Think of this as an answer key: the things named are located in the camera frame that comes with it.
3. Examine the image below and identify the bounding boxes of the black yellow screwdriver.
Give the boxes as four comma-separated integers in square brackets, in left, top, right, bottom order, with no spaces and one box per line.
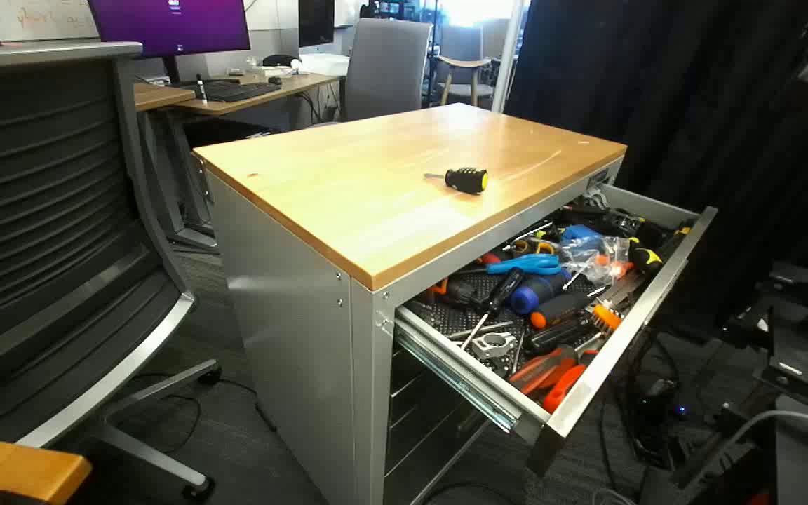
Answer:
[425,166,491,196]

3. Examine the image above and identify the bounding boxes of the orange black screwdriver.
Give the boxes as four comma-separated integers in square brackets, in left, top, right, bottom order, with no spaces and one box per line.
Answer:
[524,294,596,333]

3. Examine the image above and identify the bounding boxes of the small orange screwdriver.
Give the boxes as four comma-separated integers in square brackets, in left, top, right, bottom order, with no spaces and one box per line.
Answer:
[590,301,628,333]

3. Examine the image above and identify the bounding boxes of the grey metal tool drawer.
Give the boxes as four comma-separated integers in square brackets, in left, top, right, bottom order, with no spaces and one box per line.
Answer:
[394,182,722,442]

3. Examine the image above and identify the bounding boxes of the grey workbench with wooden top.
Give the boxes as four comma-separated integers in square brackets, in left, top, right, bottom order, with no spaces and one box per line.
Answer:
[192,102,628,505]

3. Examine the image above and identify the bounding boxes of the blue block tool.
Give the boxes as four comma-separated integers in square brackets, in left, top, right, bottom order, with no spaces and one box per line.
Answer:
[558,222,607,254]

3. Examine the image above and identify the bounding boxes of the grey fabric office chair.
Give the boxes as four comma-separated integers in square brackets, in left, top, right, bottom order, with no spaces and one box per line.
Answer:
[339,16,435,120]

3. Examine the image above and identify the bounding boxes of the wooden armchair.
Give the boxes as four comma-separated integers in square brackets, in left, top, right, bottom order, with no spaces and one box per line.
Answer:
[435,51,502,110]

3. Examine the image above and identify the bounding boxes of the white box on desk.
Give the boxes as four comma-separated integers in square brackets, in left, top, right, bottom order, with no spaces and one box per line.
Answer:
[294,51,350,81]

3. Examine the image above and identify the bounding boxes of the long wooden office desk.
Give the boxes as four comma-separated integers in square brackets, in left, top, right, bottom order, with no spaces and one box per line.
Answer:
[132,71,346,120]

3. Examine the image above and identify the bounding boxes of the black keyboard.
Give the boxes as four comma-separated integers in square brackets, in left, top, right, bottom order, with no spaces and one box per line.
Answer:
[200,79,283,104]

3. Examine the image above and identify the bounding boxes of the yellow black hand tool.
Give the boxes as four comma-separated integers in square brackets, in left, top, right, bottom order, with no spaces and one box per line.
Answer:
[628,239,669,277]

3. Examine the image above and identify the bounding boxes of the black computer monitor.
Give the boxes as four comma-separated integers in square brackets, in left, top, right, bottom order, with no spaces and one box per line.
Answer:
[294,0,338,51]

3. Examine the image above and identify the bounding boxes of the black curtain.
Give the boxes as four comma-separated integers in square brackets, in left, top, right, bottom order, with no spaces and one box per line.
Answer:
[505,0,808,332]

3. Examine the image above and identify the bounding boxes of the monitor with purple screen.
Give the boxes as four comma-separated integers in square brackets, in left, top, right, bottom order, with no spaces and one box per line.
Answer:
[88,0,254,62]

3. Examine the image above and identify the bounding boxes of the black mesh office chair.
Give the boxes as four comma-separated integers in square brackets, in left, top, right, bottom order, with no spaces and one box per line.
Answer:
[0,38,226,501]

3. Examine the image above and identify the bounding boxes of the black equipment rack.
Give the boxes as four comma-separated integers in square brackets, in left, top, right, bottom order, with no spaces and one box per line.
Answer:
[683,260,808,505]

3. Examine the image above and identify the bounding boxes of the wooden side table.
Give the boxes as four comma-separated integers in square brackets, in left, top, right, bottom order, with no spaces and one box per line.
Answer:
[0,431,95,505]

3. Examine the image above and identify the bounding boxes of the blue handled pliers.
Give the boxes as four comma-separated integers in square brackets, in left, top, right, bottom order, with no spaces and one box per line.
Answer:
[482,250,567,280]

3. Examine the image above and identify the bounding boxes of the blue handled screwdriver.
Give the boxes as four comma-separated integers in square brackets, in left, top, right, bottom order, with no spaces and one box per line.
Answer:
[505,274,567,318]

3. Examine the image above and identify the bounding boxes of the orange handled pliers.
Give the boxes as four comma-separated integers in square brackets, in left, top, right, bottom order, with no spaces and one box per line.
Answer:
[508,347,590,414]

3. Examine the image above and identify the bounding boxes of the black floor cables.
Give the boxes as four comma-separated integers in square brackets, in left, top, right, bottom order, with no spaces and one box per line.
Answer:
[597,333,711,487]

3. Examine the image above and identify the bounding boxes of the white cable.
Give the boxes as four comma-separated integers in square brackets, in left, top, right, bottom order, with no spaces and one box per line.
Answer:
[726,406,808,455]

